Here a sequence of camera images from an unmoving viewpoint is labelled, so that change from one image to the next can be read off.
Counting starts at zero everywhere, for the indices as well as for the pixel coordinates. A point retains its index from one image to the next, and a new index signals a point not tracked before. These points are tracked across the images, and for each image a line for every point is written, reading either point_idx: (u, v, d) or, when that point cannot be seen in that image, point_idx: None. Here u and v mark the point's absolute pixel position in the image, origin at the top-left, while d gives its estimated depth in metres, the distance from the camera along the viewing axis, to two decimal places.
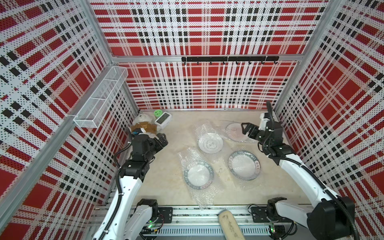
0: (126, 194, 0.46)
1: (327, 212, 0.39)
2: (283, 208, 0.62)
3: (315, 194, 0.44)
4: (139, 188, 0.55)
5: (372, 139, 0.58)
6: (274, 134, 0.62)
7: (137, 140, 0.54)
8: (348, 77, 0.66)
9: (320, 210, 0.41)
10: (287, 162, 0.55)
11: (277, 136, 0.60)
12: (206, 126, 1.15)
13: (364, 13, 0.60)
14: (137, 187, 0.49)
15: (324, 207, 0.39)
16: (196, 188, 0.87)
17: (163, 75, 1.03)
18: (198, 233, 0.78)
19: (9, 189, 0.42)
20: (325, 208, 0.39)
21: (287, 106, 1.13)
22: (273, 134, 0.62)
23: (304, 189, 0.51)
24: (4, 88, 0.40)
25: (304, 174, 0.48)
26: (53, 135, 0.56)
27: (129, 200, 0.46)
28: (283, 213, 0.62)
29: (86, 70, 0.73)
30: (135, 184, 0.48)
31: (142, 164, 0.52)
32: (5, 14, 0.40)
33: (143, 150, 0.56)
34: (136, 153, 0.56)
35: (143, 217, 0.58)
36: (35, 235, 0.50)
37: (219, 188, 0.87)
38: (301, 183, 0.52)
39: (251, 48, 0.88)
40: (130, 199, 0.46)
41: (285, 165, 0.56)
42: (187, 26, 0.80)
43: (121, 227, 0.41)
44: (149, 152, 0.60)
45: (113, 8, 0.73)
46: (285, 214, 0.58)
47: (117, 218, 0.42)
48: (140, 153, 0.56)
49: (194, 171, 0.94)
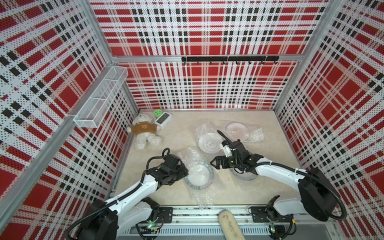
0: (144, 188, 0.52)
1: (307, 189, 0.43)
2: (281, 207, 0.62)
3: (292, 179, 0.49)
4: (151, 192, 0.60)
5: (372, 139, 0.58)
6: (237, 150, 0.70)
7: (172, 155, 0.67)
8: (348, 77, 0.66)
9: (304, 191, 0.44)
10: (260, 166, 0.60)
11: (241, 151, 0.68)
12: (206, 126, 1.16)
13: (364, 13, 0.60)
14: (153, 189, 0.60)
15: (304, 187, 0.44)
16: (197, 187, 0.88)
17: (164, 75, 1.03)
18: (197, 233, 0.78)
19: (9, 189, 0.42)
20: (304, 186, 0.44)
21: (287, 106, 1.13)
22: (237, 151, 0.70)
23: (284, 181, 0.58)
24: (4, 88, 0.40)
25: (276, 169, 0.54)
26: (54, 135, 0.56)
27: (142, 194, 0.53)
28: (284, 211, 0.62)
29: (86, 70, 0.73)
30: (153, 185, 0.57)
31: (164, 176, 0.61)
32: (5, 14, 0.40)
33: (172, 166, 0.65)
34: (165, 165, 0.67)
35: (139, 215, 0.58)
36: (35, 235, 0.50)
37: (219, 188, 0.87)
38: (279, 177, 0.55)
39: (251, 48, 0.88)
40: (144, 193, 0.54)
41: (260, 170, 0.61)
42: (187, 26, 0.80)
43: (125, 210, 0.46)
44: (174, 173, 0.71)
45: (113, 8, 0.73)
46: (287, 211, 0.61)
47: (128, 198, 0.47)
48: (169, 168, 0.67)
49: (194, 171, 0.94)
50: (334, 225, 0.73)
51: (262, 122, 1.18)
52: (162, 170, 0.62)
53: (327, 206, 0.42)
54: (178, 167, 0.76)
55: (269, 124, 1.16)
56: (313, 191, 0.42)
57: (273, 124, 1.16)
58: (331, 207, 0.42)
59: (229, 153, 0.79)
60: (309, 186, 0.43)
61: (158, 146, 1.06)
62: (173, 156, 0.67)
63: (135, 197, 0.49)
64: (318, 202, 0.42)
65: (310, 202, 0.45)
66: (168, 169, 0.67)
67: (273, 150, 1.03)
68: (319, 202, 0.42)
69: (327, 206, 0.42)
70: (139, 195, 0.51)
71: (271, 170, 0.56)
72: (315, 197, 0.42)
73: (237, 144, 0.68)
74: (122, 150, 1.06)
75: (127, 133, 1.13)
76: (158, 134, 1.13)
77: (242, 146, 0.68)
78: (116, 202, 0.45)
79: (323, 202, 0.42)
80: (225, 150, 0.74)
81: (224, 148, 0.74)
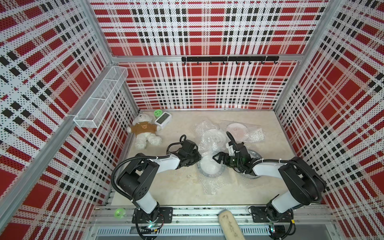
0: (171, 160, 0.61)
1: (287, 173, 0.48)
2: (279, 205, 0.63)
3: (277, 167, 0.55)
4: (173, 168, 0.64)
5: (372, 139, 0.58)
6: (241, 153, 0.75)
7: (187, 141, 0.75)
8: (348, 77, 0.66)
9: (286, 176, 0.49)
10: (256, 167, 0.66)
11: (243, 153, 0.73)
12: (205, 123, 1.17)
13: (364, 13, 0.60)
14: (174, 167, 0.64)
15: (284, 171, 0.49)
16: (205, 175, 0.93)
17: (164, 75, 1.03)
18: (197, 233, 0.78)
19: (9, 189, 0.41)
20: (284, 170, 0.49)
21: (287, 106, 1.13)
22: (240, 153, 0.75)
23: (274, 173, 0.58)
24: (4, 88, 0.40)
25: (267, 162, 0.60)
26: (53, 135, 0.56)
27: (169, 165, 0.62)
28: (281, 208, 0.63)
29: (86, 70, 0.73)
30: (177, 161, 0.65)
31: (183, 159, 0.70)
32: (5, 14, 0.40)
33: (189, 150, 0.75)
34: (183, 149, 0.76)
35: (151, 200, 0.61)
36: (35, 235, 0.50)
37: (227, 181, 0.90)
38: (270, 171, 0.60)
39: (251, 48, 0.89)
40: (170, 166, 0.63)
41: (256, 169, 0.67)
42: (187, 26, 0.80)
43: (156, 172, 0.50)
44: (191, 156, 0.80)
45: (113, 8, 0.73)
46: (285, 208, 0.61)
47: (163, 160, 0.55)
48: (186, 152, 0.75)
49: (207, 159, 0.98)
50: (334, 225, 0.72)
51: (262, 122, 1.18)
52: (181, 153, 0.70)
53: (307, 190, 0.45)
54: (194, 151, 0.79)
55: (269, 124, 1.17)
56: (293, 175, 0.47)
57: (273, 124, 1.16)
58: (312, 191, 0.45)
59: (232, 153, 0.84)
60: (289, 171, 0.48)
61: (159, 146, 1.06)
62: (189, 141, 0.75)
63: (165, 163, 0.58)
64: (298, 185, 0.46)
65: (292, 186, 0.49)
66: (186, 153, 0.75)
67: (273, 150, 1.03)
68: (299, 186, 0.46)
69: (307, 190, 0.45)
70: (167, 164, 0.59)
71: (262, 165, 0.63)
72: (295, 180, 0.46)
73: (240, 147, 0.73)
74: (122, 150, 1.06)
75: (128, 133, 1.14)
76: (158, 134, 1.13)
77: (245, 149, 0.73)
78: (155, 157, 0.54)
79: (303, 186, 0.45)
80: (229, 150, 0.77)
81: (229, 148, 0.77)
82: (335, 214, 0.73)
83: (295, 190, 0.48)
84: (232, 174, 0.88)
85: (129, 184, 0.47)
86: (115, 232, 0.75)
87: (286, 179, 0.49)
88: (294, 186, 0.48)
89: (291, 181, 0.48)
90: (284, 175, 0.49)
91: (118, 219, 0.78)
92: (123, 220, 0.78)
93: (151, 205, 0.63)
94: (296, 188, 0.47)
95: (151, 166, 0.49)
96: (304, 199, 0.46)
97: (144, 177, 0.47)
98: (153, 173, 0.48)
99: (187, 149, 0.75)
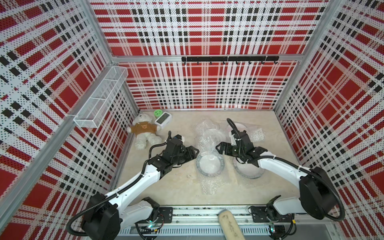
0: (145, 179, 0.51)
1: (308, 187, 0.43)
2: (281, 206, 0.63)
3: (294, 176, 0.48)
4: (154, 181, 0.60)
5: (372, 139, 0.58)
6: (242, 141, 0.69)
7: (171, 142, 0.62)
8: (348, 77, 0.66)
9: (305, 190, 0.44)
10: (262, 160, 0.60)
11: (245, 142, 0.67)
12: (205, 123, 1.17)
13: (364, 13, 0.60)
14: (156, 177, 0.56)
15: (304, 184, 0.44)
16: (205, 174, 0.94)
17: (164, 75, 1.03)
18: (198, 233, 0.78)
19: (9, 189, 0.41)
20: (305, 184, 0.43)
21: (287, 106, 1.13)
22: (242, 142, 0.69)
23: (284, 176, 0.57)
24: (4, 88, 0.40)
25: (283, 166, 0.52)
26: (53, 135, 0.56)
27: (144, 185, 0.51)
28: (283, 210, 0.62)
29: (86, 70, 0.73)
30: (155, 175, 0.54)
31: (166, 164, 0.58)
32: (5, 14, 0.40)
33: (174, 152, 0.63)
34: (167, 152, 0.64)
35: (142, 211, 0.58)
36: (35, 235, 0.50)
37: (225, 180, 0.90)
38: (280, 172, 0.54)
39: (251, 48, 0.89)
40: (146, 184, 0.52)
41: (263, 163, 0.60)
42: (187, 26, 0.80)
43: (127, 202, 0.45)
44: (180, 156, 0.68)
45: (113, 8, 0.73)
46: (287, 211, 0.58)
47: (129, 191, 0.46)
48: (170, 155, 0.63)
49: (207, 158, 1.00)
50: (334, 225, 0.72)
51: (262, 122, 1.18)
52: (164, 158, 0.60)
53: (324, 206, 0.42)
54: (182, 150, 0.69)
55: (269, 124, 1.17)
56: (313, 189, 0.43)
57: (273, 124, 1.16)
58: (328, 206, 0.43)
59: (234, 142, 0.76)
60: (310, 185, 0.43)
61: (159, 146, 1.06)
62: (173, 142, 0.62)
63: (136, 189, 0.48)
64: (317, 201, 0.42)
65: (308, 199, 0.45)
66: (169, 156, 0.64)
67: (273, 150, 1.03)
68: (318, 202, 0.42)
69: (325, 205, 0.43)
70: (140, 187, 0.50)
71: (275, 165, 0.55)
72: (315, 196, 0.42)
73: (243, 135, 0.67)
74: (122, 150, 1.06)
75: (127, 133, 1.13)
76: (158, 133, 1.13)
77: (248, 137, 0.68)
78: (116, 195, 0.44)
79: (322, 201, 0.42)
80: (232, 139, 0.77)
81: (232, 137, 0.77)
82: (335, 214, 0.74)
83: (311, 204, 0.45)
84: (232, 174, 0.88)
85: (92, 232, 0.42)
86: None
87: (303, 191, 0.45)
88: (310, 200, 0.44)
89: (309, 195, 0.44)
90: (302, 187, 0.45)
91: None
92: None
93: (146, 212, 0.62)
94: (312, 202, 0.44)
95: (108, 213, 0.40)
96: (318, 213, 0.44)
97: (101, 229, 0.41)
98: (113, 218, 0.40)
99: (170, 152, 0.63)
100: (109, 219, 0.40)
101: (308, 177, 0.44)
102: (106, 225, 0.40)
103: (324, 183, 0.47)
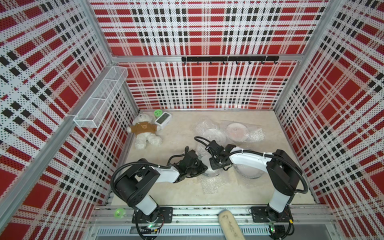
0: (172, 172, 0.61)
1: (275, 171, 0.47)
2: (275, 204, 0.63)
3: (261, 163, 0.53)
4: (173, 179, 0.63)
5: (372, 139, 0.58)
6: (211, 147, 0.74)
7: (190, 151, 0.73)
8: (348, 77, 0.66)
9: (273, 173, 0.48)
10: (233, 155, 0.62)
11: (214, 146, 0.72)
12: (206, 123, 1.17)
13: (364, 13, 0.60)
14: (172, 179, 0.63)
15: (272, 168, 0.47)
16: (204, 174, 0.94)
17: (163, 75, 1.03)
18: (197, 233, 0.78)
19: (9, 189, 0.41)
20: (272, 168, 0.47)
21: (287, 106, 1.13)
22: (211, 148, 0.74)
23: (254, 164, 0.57)
24: (4, 88, 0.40)
25: (249, 155, 0.56)
26: (53, 135, 0.56)
27: (168, 176, 0.61)
28: (279, 207, 0.63)
29: (86, 70, 0.73)
30: (175, 174, 0.64)
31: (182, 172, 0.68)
32: (5, 14, 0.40)
33: (190, 163, 0.73)
34: (184, 162, 0.74)
35: (150, 201, 0.61)
36: (35, 235, 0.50)
37: (225, 180, 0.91)
38: (250, 162, 0.58)
39: (251, 48, 0.89)
40: (170, 176, 0.62)
41: (233, 158, 0.63)
42: (187, 26, 0.80)
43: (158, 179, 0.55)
44: (194, 168, 0.78)
45: (113, 8, 0.73)
46: (283, 206, 0.61)
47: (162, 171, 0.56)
48: (187, 164, 0.73)
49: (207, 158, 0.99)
50: (334, 225, 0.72)
51: (262, 122, 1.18)
52: (181, 166, 0.70)
53: (292, 183, 0.47)
54: (197, 164, 0.81)
55: (270, 124, 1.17)
56: (280, 171, 0.46)
57: (273, 124, 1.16)
58: (295, 182, 0.47)
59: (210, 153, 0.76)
60: (276, 168, 0.46)
61: (159, 146, 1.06)
62: (191, 153, 0.72)
63: (165, 174, 0.57)
64: (285, 180, 0.46)
65: (277, 180, 0.49)
66: (186, 166, 0.74)
67: (273, 150, 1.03)
68: (287, 181, 0.46)
69: (292, 182, 0.47)
70: (167, 176, 0.59)
71: (242, 157, 0.59)
72: (283, 177, 0.46)
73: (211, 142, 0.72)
74: (122, 149, 1.06)
75: (128, 133, 1.14)
76: (158, 133, 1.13)
77: (215, 142, 0.73)
78: (158, 166, 0.53)
79: (289, 180, 0.46)
80: None
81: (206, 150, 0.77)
82: (335, 214, 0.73)
83: (281, 185, 0.49)
84: (233, 174, 0.88)
85: (126, 189, 0.46)
86: (115, 232, 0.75)
87: (272, 175, 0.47)
88: (280, 182, 0.49)
89: (278, 178, 0.48)
90: (270, 171, 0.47)
91: (118, 219, 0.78)
92: (123, 220, 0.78)
93: (150, 207, 0.63)
94: (282, 183, 0.48)
95: (151, 175, 0.48)
96: (289, 191, 0.49)
97: (141, 183, 0.46)
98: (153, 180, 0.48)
99: (187, 161, 0.73)
100: (151, 178, 0.47)
101: (274, 162, 0.48)
102: (146, 182, 0.47)
103: (288, 164, 0.52)
